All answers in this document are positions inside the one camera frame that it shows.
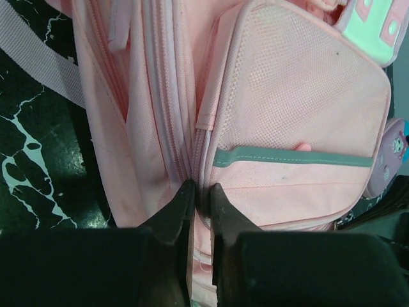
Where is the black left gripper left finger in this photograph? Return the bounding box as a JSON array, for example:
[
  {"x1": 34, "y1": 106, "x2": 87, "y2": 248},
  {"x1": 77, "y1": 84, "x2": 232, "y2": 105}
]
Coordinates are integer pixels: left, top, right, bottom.
[{"x1": 1, "y1": 180, "x2": 196, "y2": 306}]

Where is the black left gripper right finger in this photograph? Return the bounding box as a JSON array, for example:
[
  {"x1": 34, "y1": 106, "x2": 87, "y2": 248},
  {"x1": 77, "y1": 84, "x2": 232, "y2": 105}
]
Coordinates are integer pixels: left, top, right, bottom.
[{"x1": 210, "y1": 184, "x2": 408, "y2": 306}]

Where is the pink student backpack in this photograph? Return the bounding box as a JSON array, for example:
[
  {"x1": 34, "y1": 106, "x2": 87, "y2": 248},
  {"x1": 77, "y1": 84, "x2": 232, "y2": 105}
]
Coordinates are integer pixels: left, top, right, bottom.
[{"x1": 1, "y1": 1, "x2": 408, "y2": 306}]

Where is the pink cat pencil case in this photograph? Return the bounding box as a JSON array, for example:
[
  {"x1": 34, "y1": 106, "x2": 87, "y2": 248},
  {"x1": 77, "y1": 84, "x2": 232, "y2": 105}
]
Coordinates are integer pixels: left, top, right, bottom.
[{"x1": 363, "y1": 118, "x2": 408, "y2": 199}]

